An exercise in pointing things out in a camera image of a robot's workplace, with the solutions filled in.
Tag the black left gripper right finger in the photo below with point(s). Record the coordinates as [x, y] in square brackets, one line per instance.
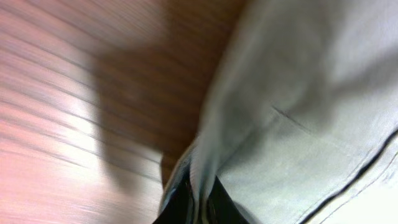
[221, 208]

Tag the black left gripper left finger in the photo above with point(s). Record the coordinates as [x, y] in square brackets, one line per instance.
[179, 209]

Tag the light green shorts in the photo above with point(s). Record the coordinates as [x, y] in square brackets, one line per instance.
[300, 122]

